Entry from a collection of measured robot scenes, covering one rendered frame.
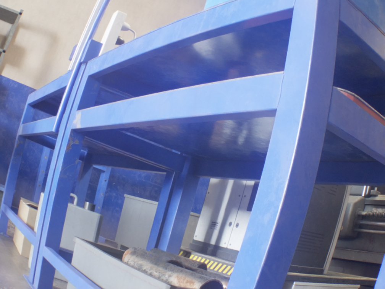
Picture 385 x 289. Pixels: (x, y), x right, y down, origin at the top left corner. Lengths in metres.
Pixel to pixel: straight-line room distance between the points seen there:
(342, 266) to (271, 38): 2.09
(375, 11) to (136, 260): 0.86
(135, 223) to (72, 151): 2.90
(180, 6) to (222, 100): 5.27
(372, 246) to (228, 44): 2.02
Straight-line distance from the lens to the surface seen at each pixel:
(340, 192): 1.85
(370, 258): 2.69
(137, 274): 1.03
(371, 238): 2.92
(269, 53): 1.15
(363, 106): 0.87
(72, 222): 1.90
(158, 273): 1.14
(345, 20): 0.79
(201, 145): 1.48
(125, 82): 1.66
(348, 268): 2.90
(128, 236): 4.44
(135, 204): 4.45
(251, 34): 1.07
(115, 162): 2.38
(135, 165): 2.17
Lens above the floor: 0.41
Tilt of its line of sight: 11 degrees up
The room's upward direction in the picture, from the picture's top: 15 degrees clockwise
